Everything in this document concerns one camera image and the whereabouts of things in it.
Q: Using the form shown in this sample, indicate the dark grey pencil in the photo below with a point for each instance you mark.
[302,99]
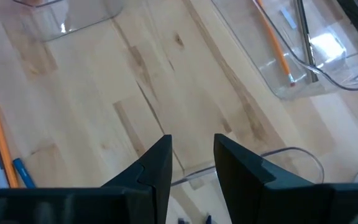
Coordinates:
[308,46]

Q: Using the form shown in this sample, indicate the small clear plastic bin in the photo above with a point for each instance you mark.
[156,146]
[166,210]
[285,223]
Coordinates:
[322,71]

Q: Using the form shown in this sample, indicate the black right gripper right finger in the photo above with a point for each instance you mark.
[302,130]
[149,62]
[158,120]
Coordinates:
[275,202]

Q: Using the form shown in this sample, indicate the orange pencil with red eraser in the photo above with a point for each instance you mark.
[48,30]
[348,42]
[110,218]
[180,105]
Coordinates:
[277,46]
[0,140]

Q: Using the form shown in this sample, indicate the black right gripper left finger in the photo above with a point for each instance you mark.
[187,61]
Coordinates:
[129,202]

